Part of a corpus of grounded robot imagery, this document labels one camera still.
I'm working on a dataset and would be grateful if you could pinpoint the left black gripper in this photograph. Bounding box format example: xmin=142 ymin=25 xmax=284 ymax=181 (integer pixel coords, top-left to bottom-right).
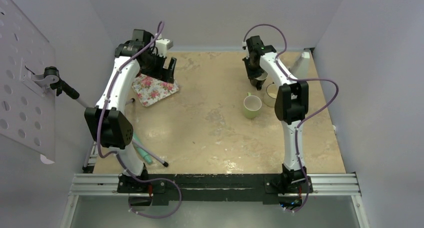
xmin=141 ymin=50 xmax=176 ymax=84

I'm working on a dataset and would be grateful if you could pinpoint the glossy black mug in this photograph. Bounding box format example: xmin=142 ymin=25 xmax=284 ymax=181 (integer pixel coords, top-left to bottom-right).
xmin=249 ymin=72 xmax=268 ymax=91

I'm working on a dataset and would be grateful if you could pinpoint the beige cream mug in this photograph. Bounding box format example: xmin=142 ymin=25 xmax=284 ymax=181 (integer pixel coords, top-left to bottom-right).
xmin=263 ymin=83 xmax=278 ymax=108

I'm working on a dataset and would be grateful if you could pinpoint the light green mug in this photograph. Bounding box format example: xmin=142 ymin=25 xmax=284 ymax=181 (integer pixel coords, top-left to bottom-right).
xmin=243 ymin=92 xmax=263 ymax=119

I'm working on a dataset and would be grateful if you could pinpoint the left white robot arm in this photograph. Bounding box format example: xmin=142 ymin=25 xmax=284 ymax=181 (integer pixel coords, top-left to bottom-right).
xmin=84 ymin=29 xmax=179 ymax=194

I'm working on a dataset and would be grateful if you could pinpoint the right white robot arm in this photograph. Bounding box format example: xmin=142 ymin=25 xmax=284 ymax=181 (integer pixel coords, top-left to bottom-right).
xmin=242 ymin=35 xmax=309 ymax=194

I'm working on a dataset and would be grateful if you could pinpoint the floral pattern tray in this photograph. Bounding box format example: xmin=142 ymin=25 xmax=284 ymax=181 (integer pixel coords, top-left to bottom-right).
xmin=131 ymin=74 xmax=180 ymax=107

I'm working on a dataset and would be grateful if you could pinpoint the white wedge stand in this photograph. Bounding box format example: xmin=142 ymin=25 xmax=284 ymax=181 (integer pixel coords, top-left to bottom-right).
xmin=289 ymin=50 xmax=312 ymax=80

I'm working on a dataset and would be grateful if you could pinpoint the teal marker pen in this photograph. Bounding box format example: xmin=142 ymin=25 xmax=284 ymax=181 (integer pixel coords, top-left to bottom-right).
xmin=132 ymin=133 xmax=153 ymax=165

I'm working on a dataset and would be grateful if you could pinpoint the perforated white panel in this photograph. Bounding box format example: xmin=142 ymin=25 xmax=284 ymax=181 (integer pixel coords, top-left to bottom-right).
xmin=0 ymin=0 xmax=56 ymax=162

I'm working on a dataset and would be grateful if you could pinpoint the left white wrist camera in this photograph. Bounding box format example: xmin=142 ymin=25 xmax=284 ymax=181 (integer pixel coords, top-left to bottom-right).
xmin=155 ymin=38 xmax=174 ymax=58

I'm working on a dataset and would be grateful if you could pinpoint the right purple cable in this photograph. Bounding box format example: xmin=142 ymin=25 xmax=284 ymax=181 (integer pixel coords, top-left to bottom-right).
xmin=242 ymin=23 xmax=340 ymax=214

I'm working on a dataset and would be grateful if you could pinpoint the purple cable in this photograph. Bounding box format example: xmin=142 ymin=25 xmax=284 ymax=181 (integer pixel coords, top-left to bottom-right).
xmin=96 ymin=20 xmax=183 ymax=220
xmin=242 ymin=23 xmax=340 ymax=214

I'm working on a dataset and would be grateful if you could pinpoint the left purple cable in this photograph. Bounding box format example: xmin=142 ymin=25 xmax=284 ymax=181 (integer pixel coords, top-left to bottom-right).
xmin=96 ymin=20 xmax=183 ymax=220

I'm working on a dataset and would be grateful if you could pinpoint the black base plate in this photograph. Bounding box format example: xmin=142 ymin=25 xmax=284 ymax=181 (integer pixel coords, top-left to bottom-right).
xmin=116 ymin=173 xmax=313 ymax=207

